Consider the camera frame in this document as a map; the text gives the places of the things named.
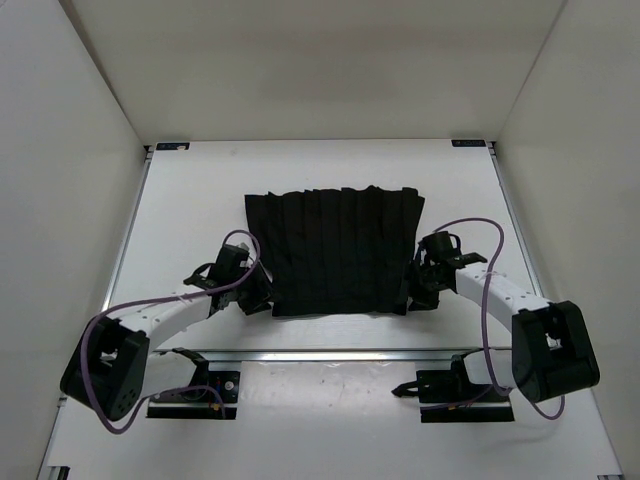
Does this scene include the black pleated skirt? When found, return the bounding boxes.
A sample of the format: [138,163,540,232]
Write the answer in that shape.
[245,186,425,317]

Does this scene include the blue corner label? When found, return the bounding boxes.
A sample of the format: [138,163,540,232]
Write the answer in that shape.
[451,139,486,148]
[155,142,190,151]

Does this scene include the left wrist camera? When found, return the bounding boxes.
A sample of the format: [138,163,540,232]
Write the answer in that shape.
[183,244,249,290]

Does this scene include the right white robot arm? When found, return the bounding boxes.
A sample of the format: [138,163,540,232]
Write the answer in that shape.
[410,253,601,404]

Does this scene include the aluminium rail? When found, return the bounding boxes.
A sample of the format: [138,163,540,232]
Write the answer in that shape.
[149,348,516,365]

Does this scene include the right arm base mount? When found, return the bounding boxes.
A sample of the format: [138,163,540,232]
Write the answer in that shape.
[391,369,515,424]

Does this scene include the right blue corner label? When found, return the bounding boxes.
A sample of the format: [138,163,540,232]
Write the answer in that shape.
[451,139,486,148]

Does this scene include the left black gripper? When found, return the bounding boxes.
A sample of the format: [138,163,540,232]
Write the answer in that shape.
[231,260,284,315]

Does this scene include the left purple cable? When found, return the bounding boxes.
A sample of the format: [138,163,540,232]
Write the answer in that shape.
[82,229,261,435]

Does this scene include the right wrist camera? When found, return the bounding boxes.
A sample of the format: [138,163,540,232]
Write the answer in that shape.
[418,230,488,269]

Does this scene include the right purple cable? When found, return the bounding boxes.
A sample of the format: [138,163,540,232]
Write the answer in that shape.
[419,218,566,423]

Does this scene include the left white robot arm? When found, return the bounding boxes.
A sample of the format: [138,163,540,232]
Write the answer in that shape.
[60,263,273,423]

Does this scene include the purple cable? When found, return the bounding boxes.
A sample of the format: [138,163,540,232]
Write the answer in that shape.
[419,218,566,423]
[82,229,261,435]

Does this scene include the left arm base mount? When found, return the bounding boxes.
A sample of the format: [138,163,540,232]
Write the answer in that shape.
[143,348,241,420]

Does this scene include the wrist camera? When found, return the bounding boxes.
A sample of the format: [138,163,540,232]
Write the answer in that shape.
[418,230,488,269]
[183,244,249,290]

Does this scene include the left blue corner label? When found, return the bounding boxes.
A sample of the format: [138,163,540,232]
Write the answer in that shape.
[155,142,190,151]

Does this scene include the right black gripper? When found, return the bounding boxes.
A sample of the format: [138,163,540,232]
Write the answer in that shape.
[393,259,447,311]

